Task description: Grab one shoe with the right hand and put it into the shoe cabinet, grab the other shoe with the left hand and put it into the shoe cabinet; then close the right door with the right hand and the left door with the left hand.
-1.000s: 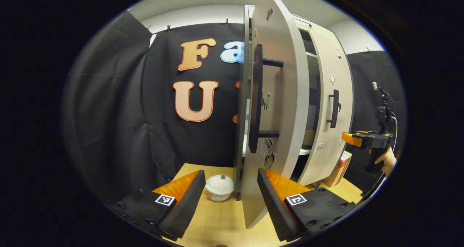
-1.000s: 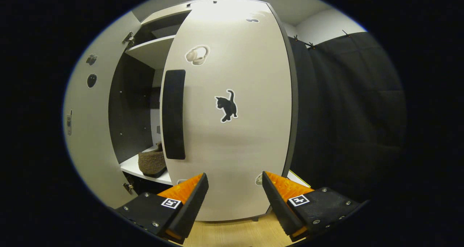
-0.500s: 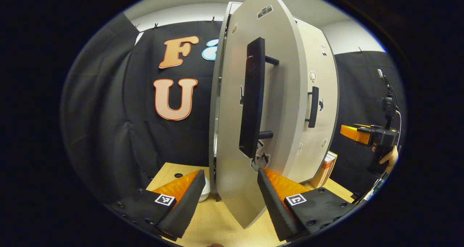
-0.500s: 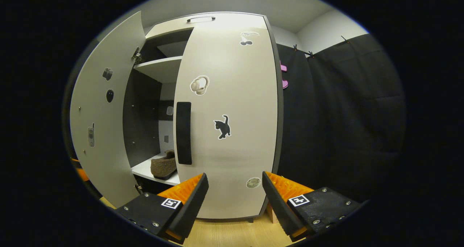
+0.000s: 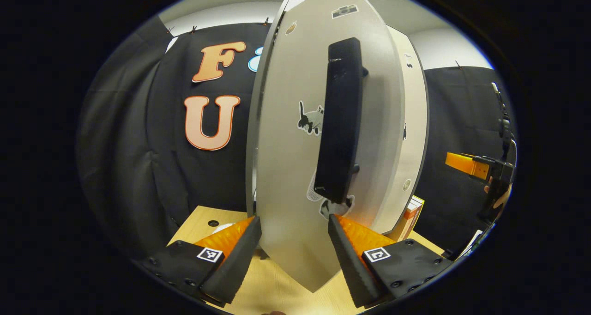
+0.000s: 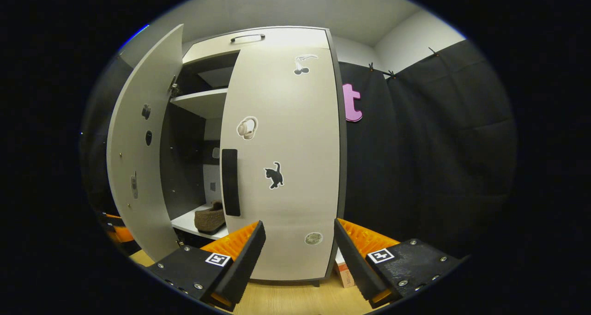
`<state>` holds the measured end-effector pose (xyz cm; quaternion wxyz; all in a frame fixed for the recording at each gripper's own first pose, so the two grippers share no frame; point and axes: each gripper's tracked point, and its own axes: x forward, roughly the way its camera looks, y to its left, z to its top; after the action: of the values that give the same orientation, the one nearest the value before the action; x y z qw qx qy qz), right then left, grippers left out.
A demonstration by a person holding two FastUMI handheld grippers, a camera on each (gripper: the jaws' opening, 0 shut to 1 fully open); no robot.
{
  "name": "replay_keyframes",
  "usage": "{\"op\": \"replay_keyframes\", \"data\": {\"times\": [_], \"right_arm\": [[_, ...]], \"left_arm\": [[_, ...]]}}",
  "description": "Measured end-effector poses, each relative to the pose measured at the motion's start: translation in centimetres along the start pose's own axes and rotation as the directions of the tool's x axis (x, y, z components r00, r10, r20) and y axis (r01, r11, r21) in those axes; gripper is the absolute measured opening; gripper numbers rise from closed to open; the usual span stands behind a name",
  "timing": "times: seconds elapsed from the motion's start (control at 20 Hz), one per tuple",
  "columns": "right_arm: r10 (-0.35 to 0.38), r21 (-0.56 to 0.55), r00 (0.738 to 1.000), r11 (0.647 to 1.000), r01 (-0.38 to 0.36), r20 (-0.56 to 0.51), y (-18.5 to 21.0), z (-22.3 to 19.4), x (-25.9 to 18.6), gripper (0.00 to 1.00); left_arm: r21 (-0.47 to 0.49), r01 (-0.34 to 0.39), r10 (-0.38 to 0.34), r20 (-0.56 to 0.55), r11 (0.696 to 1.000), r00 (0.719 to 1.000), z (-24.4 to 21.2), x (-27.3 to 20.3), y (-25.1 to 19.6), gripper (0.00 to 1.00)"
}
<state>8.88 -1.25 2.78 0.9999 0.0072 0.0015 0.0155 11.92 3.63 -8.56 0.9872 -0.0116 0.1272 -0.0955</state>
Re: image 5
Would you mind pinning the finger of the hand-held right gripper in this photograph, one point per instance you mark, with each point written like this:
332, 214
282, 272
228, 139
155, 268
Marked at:
466, 165

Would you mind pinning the cardboard box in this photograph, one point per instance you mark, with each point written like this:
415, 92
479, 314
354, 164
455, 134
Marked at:
408, 218

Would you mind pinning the dark equipment with white label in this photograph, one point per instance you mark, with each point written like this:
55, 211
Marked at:
473, 241

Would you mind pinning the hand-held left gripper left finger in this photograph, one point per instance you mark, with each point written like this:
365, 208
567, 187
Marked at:
240, 264

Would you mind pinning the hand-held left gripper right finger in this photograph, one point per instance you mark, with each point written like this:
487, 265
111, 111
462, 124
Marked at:
351, 264

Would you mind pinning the white cabinet door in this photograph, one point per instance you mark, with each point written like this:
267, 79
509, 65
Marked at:
286, 167
413, 98

